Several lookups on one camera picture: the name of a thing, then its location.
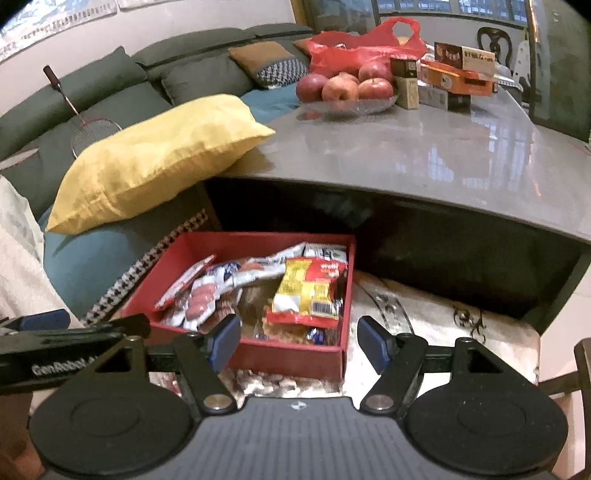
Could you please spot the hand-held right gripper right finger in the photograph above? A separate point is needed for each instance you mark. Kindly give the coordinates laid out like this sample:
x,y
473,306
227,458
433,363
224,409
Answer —
x,y
371,342

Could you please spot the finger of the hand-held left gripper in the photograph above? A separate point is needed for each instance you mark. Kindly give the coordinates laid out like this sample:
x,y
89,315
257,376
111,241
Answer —
x,y
44,320

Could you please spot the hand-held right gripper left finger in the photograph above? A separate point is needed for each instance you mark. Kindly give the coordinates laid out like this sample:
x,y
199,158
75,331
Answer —
x,y
226,340

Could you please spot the clear sausage packet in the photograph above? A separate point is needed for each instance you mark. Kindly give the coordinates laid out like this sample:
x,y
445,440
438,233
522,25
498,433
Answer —
x,y
201,300

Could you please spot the waffle packet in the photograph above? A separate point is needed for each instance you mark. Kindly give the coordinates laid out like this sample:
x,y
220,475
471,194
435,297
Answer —
x,y
286,333

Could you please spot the red cardboard box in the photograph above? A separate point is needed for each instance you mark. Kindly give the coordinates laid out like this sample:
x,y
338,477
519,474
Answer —
x,y
286,362

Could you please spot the red blue snack packet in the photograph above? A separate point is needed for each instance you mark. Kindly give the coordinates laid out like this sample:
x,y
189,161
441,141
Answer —
x,y
219,272

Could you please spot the red sausage packet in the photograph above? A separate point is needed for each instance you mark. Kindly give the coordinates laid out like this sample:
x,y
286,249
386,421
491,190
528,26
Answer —
x,y
184,281

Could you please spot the white spicy strip packet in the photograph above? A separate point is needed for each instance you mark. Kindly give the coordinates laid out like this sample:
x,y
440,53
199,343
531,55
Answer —
x,y
258,272

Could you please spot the red yellow snack packet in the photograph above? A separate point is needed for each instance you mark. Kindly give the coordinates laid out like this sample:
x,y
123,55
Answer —
x,y
304,290

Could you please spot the clear bread packet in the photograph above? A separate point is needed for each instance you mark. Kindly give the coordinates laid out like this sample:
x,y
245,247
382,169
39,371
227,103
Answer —
x,y
323,253

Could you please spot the cream fleece towel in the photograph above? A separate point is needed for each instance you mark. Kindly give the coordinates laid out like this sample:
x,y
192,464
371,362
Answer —
x,y
23,258

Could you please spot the teal cushion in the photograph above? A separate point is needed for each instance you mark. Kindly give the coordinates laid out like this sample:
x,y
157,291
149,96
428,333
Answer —
x,y
106,258
268,106

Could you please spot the yellow pillow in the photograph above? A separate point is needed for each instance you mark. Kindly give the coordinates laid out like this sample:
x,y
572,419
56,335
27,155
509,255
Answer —
x,y
152,157

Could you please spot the grey coffee table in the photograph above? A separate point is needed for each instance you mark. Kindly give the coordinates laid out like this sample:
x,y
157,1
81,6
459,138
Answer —
x,y
415,147

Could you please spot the brown wooden chair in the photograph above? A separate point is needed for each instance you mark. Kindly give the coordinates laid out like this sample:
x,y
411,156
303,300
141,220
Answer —
x,y
582,364

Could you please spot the glass fruit bowl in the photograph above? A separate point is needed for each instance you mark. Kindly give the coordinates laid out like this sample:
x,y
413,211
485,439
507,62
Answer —
x,y
351,108

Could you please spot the red badminton racket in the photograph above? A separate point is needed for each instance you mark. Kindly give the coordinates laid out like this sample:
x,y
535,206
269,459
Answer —
x,y
50,74

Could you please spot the white low box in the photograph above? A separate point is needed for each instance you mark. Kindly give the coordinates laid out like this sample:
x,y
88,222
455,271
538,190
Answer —
x,y
432,98

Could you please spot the red apple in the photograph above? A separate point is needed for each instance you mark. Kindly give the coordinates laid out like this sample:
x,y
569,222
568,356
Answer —
x,y
376,90
311,87
340,90
375,70

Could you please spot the cream upright box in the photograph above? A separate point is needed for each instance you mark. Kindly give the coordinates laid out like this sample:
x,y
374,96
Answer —
x,y
407,92

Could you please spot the small dark box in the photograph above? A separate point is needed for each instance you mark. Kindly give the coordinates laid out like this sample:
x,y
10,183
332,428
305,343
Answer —
x,y
458,101

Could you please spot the green sofa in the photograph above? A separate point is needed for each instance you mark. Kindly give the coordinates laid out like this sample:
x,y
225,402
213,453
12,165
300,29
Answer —
x,y
106,69

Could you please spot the houndstooth patterned cushion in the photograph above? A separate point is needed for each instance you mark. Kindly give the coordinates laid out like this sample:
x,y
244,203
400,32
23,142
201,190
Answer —
x,y
281,74

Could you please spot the orange flat box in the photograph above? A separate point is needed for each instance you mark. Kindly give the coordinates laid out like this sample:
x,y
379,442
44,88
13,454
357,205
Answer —
x,y
461,83

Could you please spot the small black box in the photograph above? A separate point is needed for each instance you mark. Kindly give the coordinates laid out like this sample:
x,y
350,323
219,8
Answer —
x,y
404,68

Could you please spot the brown cushion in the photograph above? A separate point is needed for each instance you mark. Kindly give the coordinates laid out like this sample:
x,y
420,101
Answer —
x,y
263,53

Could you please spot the red plastic bag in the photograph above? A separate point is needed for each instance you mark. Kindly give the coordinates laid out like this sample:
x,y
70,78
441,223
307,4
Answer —
x,y
351,50

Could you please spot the dark carved chair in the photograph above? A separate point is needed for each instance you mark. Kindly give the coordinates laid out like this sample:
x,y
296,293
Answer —
x,y
485,44

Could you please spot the window with grille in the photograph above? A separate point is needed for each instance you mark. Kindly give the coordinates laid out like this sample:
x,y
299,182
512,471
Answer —
x,y
415,7

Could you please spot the wall poster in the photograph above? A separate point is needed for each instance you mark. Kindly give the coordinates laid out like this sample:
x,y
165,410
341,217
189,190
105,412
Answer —
x,y
46,18

